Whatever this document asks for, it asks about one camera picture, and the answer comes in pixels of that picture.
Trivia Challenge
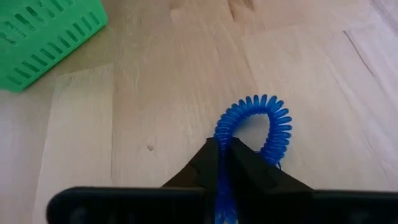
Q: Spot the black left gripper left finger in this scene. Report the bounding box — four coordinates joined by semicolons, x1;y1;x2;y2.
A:
161;138;222;224

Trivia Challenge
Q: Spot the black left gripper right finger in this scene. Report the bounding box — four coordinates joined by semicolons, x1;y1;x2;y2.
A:
229;137;313;224

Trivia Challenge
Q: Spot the blue spiral wrist coil keychain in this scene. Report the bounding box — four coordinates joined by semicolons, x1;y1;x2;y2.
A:
213;94;293;224

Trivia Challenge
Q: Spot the green plastic basket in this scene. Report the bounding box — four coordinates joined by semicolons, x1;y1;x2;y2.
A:
0;0;109;93

